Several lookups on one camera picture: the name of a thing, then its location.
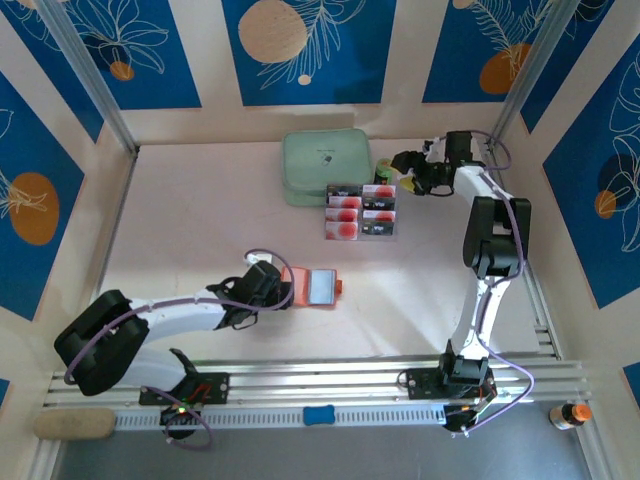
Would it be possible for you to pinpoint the orange card holder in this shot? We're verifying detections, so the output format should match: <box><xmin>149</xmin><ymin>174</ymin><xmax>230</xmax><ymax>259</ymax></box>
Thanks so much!
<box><xmin>279</xmin><ymin>265</ymin><xmax>346</xmax><ymax>309</ymax></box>

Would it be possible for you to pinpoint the clear acrylic card stand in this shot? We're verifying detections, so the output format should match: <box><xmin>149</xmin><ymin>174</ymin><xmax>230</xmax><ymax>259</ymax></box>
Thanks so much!
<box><xmin>323</xmin><ymin>182</ymin><xmax>402</xmax><ymax>243</ymax></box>

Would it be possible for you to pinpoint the green capped bottle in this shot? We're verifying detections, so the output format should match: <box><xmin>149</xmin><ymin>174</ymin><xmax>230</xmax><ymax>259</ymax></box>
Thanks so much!
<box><xmin>374</xmin><ymin>157</ymin><xmax>396</xmax><ymax>187</ymax></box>

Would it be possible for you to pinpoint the mint green zip pouch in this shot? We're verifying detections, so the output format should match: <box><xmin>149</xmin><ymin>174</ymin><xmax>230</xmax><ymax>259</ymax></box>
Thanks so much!
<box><xmin>280</xmin><ymin>128</ymin><xmax>374</xmax><ymax>209</ymax></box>

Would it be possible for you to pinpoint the blue plastic clip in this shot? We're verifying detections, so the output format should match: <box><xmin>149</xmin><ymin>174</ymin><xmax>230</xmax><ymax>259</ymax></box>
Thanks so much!
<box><xmin>302</xmin><ymin>405</ymin><xmax>335</xmax><ymax>427</ymax></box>

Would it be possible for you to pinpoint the black control box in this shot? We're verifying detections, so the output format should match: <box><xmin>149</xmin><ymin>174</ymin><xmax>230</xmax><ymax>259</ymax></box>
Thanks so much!
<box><xmin>158</xmin><ymin>404</ymin><xmax>204</xmax><ymax>442</ymax></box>
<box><xmin>442</xmin><ymin>403</ymin><xmax>484</xmax><ymax>435</ymax></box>

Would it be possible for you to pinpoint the beige foam block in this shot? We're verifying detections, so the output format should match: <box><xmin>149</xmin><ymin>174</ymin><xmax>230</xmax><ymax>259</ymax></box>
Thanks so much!
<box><xmin>33</xmin><ymin>408</ymin><xmax>118</xmax><ymax>441</ymax></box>

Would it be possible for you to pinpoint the amber bottle orange cap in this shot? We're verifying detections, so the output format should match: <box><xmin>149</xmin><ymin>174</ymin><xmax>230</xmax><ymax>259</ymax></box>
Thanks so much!
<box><xmin>548</xmin><ymin>402</ymin><xmax>594</xmax><ymax>431</ymax></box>

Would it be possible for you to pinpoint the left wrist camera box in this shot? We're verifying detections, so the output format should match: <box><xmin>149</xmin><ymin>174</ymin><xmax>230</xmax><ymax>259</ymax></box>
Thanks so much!
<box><xmin>242</xmin><ymin>251</ymin><xmax>283</xmax><ymax>301</ymax></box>

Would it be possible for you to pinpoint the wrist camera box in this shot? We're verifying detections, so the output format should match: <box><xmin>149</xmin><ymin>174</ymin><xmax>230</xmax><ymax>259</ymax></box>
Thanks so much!
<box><xmin>423</xmin><ymin>130</ymin><xmax>475</xmax><ymax>162</ymax></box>
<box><xmin>242</xmin><ymin>251</ymin><xmax>283</xmax><ymax>301</ymax></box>

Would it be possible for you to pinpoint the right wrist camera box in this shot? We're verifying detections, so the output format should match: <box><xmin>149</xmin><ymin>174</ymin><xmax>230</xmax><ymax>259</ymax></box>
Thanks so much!
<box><xmin>423</xmin><ymin>130</ymin><xmax>475</xmax><ymax>162</ymax></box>

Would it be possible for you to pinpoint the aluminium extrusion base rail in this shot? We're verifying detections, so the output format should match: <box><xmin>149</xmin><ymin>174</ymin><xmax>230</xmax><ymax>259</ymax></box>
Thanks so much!
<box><xmin>42</xmin><ymin>355</ymin><xmax>595</xmax><ymax>411</ymax></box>

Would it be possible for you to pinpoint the blue floral wall panel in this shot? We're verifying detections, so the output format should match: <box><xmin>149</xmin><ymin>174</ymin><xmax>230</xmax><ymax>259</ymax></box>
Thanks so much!
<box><xmin>0</xmin><ymin>0</ymin><xmax>105</xmax><ymax>145</ymax></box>
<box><xmin>0</xmin><ymin>69</ymin><xmax>86</xmax><ymax>322</ymax></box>
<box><xmin>519</xmin><ymin>0</ymin><xmax>640</xmax><ymax>134</ymax></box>
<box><xmin>542</xmin><ymin>47</ymin><xmax>640</xmax><ymax>310</ymax></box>
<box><xmin>422</xmin><ymin>0</ymin><xmax>576</xmax><ymax>105</ymax></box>
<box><xmin>221</xmin><ymin>0</ymin><xmax>398</xmax><ymax>107</ymax></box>
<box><xmin>58</xmin><ymin>0</ymin><xmax>203</xmax><ymax>111</ymax></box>

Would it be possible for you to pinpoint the grey slotted cable duct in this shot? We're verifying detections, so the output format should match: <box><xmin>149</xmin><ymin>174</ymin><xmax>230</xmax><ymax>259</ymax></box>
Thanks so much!
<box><xmin>113</xmin><ymin>405</ymin><xmax>447</xmax><ymax>431</ymax></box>

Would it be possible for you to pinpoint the aluminium frame post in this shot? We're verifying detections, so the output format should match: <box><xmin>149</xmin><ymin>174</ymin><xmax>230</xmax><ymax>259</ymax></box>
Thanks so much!
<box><xmin>485</xmin><ymin>0</ymin><xmax>584</xmax><ymax>151</ymax></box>
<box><xmin>37</xmin><ymin>0</ymin><xmax>140</xmax><ymax>156</ymax></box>

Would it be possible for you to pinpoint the aluminium side rail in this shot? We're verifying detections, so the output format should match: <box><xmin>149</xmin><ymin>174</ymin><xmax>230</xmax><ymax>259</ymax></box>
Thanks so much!
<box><xmin>477</xmin><ymin>139</ymin><xmax>564</xmax><ymax>360</ymax></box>

